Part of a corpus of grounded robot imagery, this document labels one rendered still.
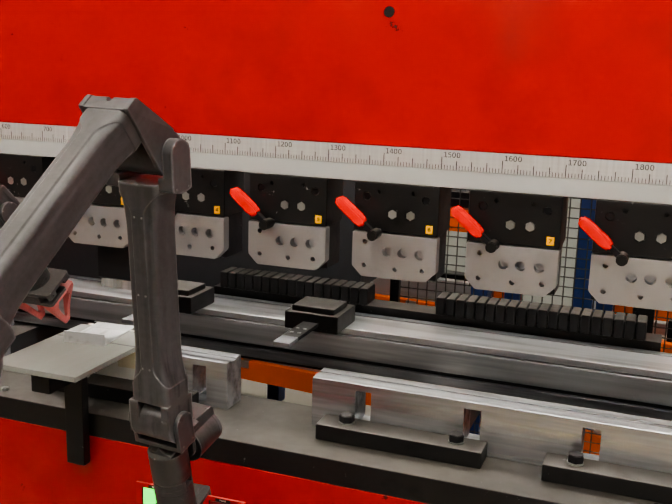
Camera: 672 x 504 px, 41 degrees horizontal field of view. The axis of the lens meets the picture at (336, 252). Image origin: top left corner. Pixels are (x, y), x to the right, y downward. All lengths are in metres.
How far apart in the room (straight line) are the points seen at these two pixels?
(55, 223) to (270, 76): 0.66
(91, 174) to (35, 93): 0.80
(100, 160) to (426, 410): 0.79
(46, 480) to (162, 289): 0.79
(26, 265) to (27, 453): 0.95
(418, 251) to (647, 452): 0.50
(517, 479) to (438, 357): 0.40
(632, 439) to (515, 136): 0.53
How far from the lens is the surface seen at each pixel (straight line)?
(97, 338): 1.76
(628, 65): 1.44
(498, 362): 1.83
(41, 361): 1.70
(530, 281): 1.49
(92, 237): 1.81
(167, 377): 1.25
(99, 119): 1.10
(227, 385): 1.75
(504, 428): 1.59
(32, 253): 1.01
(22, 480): 1.95
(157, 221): 1.18
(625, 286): 1.48
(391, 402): 1.63
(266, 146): 1.60
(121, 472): 1.79
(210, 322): 2.04
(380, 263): 1.54
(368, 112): 1.52
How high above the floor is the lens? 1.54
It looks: 12 degrees down
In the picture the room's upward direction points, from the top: 2 degrees clockwise
